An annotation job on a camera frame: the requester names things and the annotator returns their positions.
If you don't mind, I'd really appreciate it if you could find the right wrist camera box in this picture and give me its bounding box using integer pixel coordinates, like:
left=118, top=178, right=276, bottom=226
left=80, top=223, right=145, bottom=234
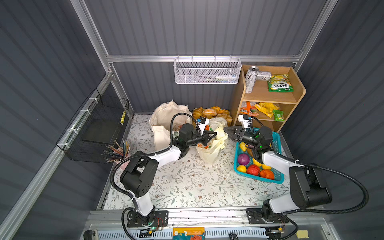
left=238, top=115, right=250, bottom=129

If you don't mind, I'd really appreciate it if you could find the yellow fruit centre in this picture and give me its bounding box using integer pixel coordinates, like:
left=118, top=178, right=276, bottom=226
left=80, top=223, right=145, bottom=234
left=262, top=164, right=272, bottom=170

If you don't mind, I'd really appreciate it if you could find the sugared bun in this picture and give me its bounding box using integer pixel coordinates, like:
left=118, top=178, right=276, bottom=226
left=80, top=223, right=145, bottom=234
left=203, top=108, right=218, bottom=117

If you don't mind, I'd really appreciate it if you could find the teal orange card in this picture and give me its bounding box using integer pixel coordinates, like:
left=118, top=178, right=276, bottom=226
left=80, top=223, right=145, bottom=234
left=173, top=227, right=205, bottom=240

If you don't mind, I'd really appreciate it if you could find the black wire wall basket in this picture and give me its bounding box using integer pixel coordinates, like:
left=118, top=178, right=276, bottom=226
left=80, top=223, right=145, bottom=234
left=57, top=91, right=130, bottom=164

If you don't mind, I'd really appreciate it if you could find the tall white energy can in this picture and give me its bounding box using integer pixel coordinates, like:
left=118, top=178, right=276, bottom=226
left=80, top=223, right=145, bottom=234
left=245, top=66, right=259, bottom=94

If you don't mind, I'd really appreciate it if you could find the purple onion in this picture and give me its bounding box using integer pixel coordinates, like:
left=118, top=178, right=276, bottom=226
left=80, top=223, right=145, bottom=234
left=237, top=153, right=250, bottom=166

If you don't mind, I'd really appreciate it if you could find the braided bread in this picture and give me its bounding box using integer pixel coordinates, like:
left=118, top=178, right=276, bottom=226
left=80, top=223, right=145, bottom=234
left=193, top=107, right=203, bottom=120

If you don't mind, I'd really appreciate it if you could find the red tomato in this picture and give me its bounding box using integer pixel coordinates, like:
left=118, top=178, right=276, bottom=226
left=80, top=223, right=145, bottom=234
left=247, top=165, right=260, bottom=176

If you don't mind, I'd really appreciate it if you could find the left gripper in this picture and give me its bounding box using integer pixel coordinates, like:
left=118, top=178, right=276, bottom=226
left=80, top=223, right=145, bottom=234
left=185, top=129, right=216, bottom=148

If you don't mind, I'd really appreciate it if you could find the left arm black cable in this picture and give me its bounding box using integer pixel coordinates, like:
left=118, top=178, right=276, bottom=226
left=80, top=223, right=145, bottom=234
left=109, top=112, right=199, bottom=240

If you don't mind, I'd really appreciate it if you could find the teal plastic basket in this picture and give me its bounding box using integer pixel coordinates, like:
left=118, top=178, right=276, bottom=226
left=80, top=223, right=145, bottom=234
left=234, top=128, right=284, bottom=184

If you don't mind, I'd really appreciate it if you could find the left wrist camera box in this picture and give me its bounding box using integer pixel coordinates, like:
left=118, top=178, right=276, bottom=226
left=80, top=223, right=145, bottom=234
left=197, top=116, right=210, bottom=135

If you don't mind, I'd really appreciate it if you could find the small green packet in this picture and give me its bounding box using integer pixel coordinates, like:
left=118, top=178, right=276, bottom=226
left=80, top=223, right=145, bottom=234
left=273, top=110, right=285, bottom=122

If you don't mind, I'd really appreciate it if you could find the yellow pear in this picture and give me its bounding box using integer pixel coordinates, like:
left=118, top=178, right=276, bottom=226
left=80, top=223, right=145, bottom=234
left=239, top=142, right=248, bottom=152

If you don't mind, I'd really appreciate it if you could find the yellow lemon top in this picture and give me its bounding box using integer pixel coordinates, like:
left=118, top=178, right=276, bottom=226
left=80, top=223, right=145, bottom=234
left=253, top=159, right=262, bottom=167

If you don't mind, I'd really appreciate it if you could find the yellow fruit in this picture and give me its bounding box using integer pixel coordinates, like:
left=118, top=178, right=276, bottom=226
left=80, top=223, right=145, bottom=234
left=262, top=164, right=272, bottom=170
left=237, top=165, right=247, bottom=173

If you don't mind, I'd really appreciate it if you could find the pink pencil cup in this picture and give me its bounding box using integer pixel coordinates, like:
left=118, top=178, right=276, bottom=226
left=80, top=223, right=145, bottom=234
left=103, top=140, right=130, bottom=164

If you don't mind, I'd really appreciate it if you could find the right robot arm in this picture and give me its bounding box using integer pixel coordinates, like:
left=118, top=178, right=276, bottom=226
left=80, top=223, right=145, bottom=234
left=224, top=126, right=332, bottom=223

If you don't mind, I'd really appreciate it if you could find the yellow bread tray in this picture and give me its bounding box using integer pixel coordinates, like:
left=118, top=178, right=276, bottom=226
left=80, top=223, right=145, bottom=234
left=192, top=106, right=233, bottom=126

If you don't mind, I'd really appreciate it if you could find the yellow snack packet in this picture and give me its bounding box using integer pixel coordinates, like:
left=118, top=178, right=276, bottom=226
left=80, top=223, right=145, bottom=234
left=254, top=103, right=280, bottom=118

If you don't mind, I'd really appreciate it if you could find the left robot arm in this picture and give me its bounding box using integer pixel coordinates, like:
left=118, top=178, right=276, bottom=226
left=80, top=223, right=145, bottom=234
left=120, top=124, right=217, bottom=226

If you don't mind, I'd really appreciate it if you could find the canvas tote bag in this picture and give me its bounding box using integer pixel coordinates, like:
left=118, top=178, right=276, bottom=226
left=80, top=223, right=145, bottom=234
left=149, top=100, right=193, bottom=151

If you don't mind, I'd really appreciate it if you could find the green candy bag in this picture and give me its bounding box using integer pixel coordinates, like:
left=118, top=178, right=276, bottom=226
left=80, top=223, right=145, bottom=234
left=267, top=74, right=294, bottom=93

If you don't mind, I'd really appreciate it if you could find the toothpaste tube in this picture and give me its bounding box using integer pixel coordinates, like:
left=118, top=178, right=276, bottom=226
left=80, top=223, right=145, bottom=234
left=216, top=75, right=238, bottom=82

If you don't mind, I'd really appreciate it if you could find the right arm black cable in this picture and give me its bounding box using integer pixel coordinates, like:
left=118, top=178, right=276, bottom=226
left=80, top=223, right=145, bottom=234
left=250, top=116, right=370, bottom=240

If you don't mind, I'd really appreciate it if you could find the wooden shelf unit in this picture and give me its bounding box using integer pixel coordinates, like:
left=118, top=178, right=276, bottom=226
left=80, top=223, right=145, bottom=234
left=230, top=65, right=306, bottom=133

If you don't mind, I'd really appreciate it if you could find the yellow fruit bottom left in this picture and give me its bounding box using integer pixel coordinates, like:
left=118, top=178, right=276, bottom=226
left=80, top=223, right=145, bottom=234
left=237, top=165, right=247, bottom=173

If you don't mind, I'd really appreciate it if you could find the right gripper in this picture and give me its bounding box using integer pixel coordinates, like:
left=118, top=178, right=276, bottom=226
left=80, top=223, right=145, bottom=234
left=222, top=128, right=259, bottom=149

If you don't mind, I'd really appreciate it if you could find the yellow plastic grocery bag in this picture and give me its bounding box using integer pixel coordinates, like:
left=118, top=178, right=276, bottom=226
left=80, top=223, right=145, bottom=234
left=196, top=117, right=228, bottom=165

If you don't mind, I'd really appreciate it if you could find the orange snack packet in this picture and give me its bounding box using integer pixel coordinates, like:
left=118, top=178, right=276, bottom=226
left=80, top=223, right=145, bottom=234
left=239, top=101, right=259, bottom=117

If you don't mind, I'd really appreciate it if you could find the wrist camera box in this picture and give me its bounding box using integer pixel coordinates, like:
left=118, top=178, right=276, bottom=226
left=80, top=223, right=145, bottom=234
left=197, top=116, right=210, bottom=135
left=238, top=115, right=250, bottom=129

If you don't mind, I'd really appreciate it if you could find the lying white can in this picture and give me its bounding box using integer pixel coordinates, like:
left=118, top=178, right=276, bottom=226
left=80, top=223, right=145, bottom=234
left=256, top=71, right=272, bottom=81

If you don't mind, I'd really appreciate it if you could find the orange pumpkin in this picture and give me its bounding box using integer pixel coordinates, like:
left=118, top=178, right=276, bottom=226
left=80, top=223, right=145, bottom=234
left=259, top=169, right=275, bottom=180

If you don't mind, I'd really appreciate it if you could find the white wire wall basket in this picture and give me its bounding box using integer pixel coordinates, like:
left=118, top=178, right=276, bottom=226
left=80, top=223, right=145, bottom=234
left=173, top=57, right=242, bottom=85

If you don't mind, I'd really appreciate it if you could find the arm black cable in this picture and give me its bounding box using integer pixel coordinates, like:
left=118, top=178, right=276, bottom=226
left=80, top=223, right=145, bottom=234
left=109, top=112, right=199, bottom=240
left=250, top=116, right=370, bottom=240

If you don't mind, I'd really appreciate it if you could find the round sugared bread loaf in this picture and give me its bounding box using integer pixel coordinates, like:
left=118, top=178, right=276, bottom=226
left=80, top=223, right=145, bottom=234
left=216, top=114, right=233, bottom=126

